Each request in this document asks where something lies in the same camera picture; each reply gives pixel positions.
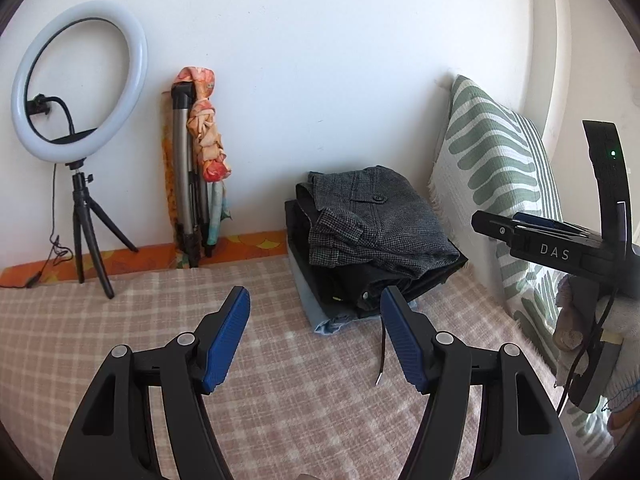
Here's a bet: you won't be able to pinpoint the green patterned white pillow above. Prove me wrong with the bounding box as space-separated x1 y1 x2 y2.
427 74 640 463

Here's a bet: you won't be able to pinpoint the black ring light cable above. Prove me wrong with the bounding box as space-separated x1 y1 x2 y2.
0 162 69 291

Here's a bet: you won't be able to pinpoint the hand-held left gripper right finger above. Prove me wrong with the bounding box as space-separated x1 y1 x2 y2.
380 286 580 480

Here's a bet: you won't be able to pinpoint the pink checked blanket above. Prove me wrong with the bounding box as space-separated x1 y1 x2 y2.
0 255 617 480

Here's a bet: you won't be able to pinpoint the person's right hand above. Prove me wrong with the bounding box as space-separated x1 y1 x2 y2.
552 274 640 432

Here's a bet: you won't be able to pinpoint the folded black pants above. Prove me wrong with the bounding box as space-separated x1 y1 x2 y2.
284 182 469 387

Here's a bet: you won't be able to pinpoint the folded silver tripod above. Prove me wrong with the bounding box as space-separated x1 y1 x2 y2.
169 82 219 269

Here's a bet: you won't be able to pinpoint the orange floral cloth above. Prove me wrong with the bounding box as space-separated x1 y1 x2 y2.
160 65 235 262

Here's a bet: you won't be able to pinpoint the orange bed sheet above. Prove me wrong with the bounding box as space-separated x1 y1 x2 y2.
0 230 292 289

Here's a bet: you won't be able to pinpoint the white ring light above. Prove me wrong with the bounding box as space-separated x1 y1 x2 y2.
10 1 150 164

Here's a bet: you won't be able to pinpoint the folded blue jeans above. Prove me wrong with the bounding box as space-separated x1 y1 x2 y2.
287 250 419 336

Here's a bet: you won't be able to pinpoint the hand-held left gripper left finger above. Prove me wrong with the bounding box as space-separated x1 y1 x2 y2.
52 286 251 480

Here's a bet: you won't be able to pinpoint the black mini tripod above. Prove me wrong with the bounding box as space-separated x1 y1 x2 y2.
70 160 140 300

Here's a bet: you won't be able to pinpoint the grey tweed pants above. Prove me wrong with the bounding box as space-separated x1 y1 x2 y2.
306 165 462 279

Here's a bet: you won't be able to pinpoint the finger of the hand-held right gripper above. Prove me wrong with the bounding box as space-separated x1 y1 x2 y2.
471 211 517 248
512 212 593 238

